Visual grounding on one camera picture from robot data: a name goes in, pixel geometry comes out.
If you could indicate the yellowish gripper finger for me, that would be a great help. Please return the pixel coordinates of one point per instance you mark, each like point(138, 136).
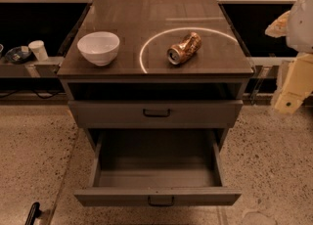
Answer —
point(278, 28)

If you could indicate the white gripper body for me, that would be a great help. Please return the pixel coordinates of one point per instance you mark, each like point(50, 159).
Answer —
point(301, 24)

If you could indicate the grey drawer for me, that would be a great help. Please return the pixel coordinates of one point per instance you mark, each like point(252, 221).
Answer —
point(157, 167)
point(155, 114)

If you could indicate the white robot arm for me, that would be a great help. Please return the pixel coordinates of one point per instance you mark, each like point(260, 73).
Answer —
point(297, 26)

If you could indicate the grey drawer cabinet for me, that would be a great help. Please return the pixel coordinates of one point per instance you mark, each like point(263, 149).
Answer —
point(141, 71)

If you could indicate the grey top drawer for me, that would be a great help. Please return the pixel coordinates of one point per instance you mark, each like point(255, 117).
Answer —
point(155, 114)

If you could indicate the crushed gold soda can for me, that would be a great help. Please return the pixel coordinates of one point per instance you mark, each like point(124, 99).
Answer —
point(183, 51)

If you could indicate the white ceramic bowl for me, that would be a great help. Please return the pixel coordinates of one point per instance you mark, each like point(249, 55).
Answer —
point(99, 48)

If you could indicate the white paper cup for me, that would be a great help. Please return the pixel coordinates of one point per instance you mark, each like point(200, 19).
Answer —
point(38, 49)

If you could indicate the dark patterned small bowl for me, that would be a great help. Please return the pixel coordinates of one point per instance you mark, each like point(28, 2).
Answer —
point(18, 55)

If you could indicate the black object on floor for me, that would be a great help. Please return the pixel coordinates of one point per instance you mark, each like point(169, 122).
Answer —
point(34, 213)

